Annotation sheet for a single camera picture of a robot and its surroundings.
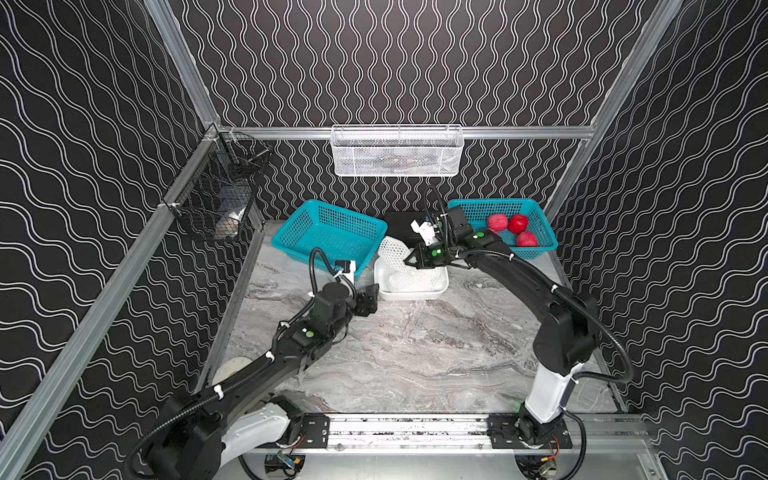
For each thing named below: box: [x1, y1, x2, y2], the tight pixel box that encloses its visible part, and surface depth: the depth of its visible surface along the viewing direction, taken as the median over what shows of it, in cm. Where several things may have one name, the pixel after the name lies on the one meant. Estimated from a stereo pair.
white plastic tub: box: [374, 257, 449, 300], surface depth 97 cm
